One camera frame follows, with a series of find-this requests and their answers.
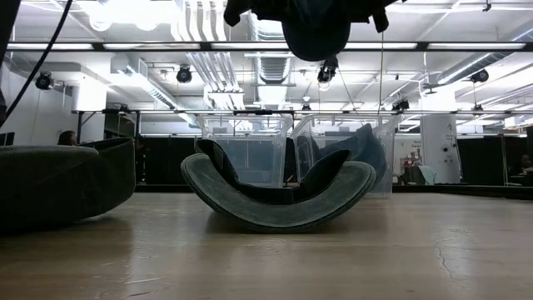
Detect green-grey denim bucket hat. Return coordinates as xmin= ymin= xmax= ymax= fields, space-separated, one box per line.
xmin=180 ymin=138 xmax=378 ymax=234

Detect dark green denim bucket hat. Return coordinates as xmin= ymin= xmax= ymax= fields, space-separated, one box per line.
xmin=0 ymin=137 xmax=137 ymax=235

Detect clear plastic storage bin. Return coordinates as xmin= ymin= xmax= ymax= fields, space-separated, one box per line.
xmin=195 ymin=113 xmax=293 ymax=189
xmin=290 ymin=113 xmax=403 ymax=198

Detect black partition panel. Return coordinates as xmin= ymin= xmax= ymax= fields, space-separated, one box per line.
xmin=135 ymin=136 xmax=201 ymax=187
xmin=456 ymin=136 xmax=506 ymax=187

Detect white round pillar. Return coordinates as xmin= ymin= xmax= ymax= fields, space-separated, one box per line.
xmin=419 ymin=114 xmax=462 ymax=185

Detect thin black frame bar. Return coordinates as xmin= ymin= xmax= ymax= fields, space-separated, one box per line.
xmin=70 ymin=107 xmax=533 ymax=118

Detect black overhead frame bar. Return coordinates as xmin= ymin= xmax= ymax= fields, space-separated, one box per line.
xmin=0 ymin=40 xmax=533 ymax=53

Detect black table edge rail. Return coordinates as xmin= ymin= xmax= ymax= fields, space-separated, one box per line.
xmin=133 ymin=183 xmax=533 ymax=201

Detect black hanging cable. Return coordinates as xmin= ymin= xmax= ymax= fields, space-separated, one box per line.
xmin=0 ymin=0 xmax=74 ymax=128

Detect black rig post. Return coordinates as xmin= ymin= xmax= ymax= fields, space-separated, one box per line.
xmin=0 ymin=0 xmax=22 ymax=70

